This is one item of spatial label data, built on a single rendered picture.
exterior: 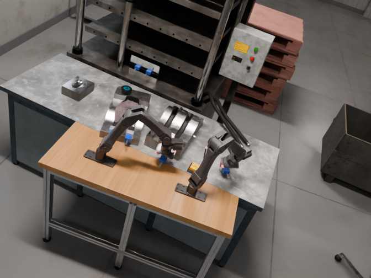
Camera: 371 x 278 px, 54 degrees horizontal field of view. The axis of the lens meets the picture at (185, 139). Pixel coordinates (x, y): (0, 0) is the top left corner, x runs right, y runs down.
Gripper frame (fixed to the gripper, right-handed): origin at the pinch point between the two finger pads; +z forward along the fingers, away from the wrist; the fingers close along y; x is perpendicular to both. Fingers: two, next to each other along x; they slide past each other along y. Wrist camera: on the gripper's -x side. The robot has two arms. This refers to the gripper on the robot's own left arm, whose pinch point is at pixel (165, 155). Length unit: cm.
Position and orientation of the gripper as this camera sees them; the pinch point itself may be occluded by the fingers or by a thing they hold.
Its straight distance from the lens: 236.5
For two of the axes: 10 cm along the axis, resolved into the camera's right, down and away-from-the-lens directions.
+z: -0.9, 3.9, 9.2
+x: -3.5, 8.5, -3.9
